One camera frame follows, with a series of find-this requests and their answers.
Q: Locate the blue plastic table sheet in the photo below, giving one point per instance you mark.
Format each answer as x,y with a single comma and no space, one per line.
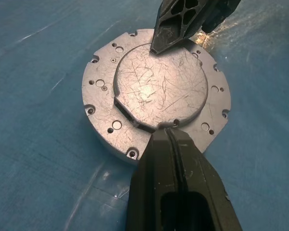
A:
38,120

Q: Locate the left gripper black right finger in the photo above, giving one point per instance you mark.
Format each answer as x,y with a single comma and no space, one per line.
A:
202,178

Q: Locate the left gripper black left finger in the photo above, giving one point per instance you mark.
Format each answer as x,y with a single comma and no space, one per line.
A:
154,173

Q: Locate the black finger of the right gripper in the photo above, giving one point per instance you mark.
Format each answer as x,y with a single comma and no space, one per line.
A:
219,12
166,36

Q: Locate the white motor stator disc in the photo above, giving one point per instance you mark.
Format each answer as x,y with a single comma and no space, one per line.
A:
159,84

